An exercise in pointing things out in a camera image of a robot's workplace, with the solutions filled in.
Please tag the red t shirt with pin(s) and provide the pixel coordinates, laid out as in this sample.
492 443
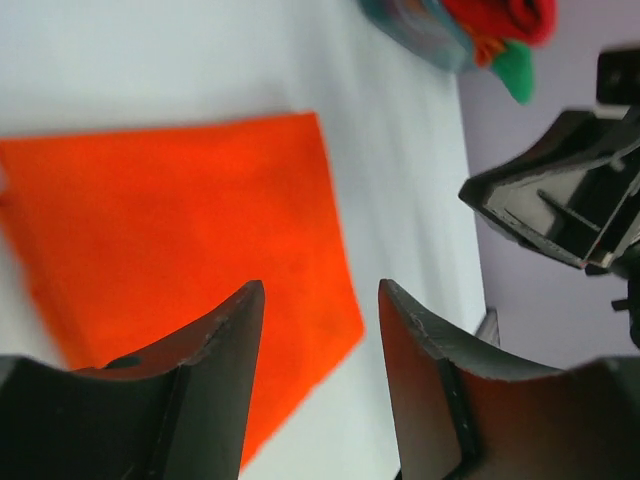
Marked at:
531 22

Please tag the orange t shirt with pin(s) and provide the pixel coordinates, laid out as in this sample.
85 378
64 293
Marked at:
127 236
486 49

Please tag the blue plastic basket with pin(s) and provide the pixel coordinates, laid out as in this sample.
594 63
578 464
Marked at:
425 29

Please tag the green t shirt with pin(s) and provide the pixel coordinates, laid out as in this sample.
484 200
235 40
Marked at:
514 67

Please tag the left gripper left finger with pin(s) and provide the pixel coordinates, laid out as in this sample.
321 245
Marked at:
176 409

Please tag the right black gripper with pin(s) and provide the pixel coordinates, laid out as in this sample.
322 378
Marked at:
568 197

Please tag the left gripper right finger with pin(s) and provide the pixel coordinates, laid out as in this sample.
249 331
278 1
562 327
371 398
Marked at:
465 409

